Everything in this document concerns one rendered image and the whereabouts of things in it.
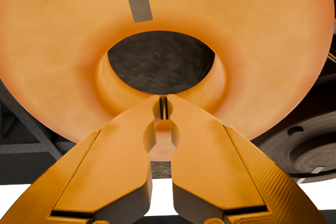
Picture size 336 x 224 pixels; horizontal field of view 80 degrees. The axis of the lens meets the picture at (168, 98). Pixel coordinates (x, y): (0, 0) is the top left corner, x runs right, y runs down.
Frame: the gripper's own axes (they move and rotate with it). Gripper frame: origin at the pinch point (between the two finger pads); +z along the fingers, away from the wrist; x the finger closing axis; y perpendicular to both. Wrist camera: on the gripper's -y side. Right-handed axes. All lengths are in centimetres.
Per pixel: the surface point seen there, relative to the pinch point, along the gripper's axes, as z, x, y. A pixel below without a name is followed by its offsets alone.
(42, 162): 538, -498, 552
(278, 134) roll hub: 15.1, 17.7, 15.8
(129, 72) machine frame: 38.7, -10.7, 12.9
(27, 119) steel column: 349, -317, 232
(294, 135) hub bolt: 14.1, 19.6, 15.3
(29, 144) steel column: 383, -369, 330
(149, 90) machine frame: 40.6, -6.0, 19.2
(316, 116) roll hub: 13.9, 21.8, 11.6
